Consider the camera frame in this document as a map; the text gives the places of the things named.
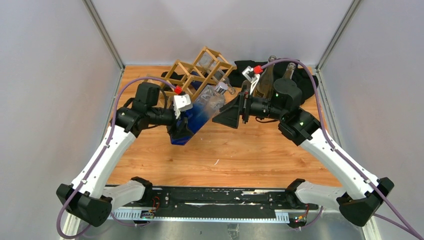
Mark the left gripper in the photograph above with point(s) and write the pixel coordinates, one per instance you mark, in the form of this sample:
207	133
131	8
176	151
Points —
181	130

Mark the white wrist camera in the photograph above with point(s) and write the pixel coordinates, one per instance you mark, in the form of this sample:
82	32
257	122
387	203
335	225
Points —
181	103
252	76

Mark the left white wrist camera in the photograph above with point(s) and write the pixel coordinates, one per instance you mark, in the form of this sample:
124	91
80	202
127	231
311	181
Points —
181	103

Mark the clear bottle black gold label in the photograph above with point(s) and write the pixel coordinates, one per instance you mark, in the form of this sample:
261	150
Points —
264	87

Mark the blue square bottle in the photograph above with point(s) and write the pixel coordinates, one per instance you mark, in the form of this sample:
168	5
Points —
204	107
196	85

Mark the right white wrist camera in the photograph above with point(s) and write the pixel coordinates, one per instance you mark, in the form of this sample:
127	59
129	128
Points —
252	76

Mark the aluminium rail frame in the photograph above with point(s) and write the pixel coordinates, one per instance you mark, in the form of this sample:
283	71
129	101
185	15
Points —
296	222

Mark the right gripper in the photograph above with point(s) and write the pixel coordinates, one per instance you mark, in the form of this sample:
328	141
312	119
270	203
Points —
231	112

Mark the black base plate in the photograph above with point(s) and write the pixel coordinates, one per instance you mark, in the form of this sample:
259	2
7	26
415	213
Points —
185	203

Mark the wooden wine rack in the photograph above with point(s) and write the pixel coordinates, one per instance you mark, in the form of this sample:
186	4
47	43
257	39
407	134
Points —
181	74

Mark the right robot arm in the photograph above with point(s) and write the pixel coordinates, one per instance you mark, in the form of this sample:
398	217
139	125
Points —
361	192

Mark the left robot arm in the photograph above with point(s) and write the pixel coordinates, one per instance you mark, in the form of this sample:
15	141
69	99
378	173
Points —
109	149

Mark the black cloth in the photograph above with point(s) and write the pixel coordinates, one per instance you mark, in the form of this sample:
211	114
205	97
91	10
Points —
300	76

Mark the clear bottle pale label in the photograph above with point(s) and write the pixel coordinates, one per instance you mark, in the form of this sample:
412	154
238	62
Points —
288	74

